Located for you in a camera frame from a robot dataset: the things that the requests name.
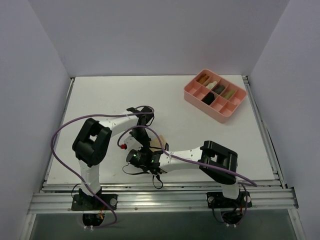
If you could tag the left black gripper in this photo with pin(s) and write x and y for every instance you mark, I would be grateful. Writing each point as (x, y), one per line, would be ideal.
(144, 141)

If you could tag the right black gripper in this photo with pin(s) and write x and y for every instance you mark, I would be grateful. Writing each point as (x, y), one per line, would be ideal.
(155, 145)

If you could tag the beige underwear with navy trim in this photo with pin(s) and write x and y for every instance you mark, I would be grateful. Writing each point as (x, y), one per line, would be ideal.
(156, 143)

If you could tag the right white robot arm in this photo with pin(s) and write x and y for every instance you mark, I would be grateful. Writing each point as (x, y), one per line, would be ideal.
(216, 161)

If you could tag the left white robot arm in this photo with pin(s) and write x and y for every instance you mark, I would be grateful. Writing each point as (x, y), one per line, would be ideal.
(92, 142)

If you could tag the black rolled cloth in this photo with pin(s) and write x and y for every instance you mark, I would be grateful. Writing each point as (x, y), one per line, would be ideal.
(209, 98)

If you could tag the pink compartment organizer box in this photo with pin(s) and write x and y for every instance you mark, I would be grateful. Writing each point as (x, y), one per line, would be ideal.
(215, 93)

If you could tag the orange rolled cloth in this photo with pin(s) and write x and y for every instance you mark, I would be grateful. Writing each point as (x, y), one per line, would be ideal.
(202, 79)

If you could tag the white rolled cloth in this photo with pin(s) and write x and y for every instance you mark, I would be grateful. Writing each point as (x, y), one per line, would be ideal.
(211, 85)

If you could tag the dark grey rolled cloth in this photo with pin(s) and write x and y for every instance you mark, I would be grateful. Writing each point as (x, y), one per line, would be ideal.
(219, 89)

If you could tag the olive rolled cloth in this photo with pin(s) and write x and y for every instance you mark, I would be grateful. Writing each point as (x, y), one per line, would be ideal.
(228, 94)

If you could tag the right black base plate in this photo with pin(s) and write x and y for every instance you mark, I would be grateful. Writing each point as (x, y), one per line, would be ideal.
(216, 200)

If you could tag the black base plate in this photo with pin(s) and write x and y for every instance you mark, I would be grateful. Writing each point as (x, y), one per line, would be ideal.
(84, 202)
(216, 200)

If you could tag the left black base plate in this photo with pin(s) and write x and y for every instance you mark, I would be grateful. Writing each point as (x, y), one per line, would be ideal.
(84, 202)

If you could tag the aluminium rail frame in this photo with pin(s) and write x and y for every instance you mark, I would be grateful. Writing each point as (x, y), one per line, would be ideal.
(179, 211)

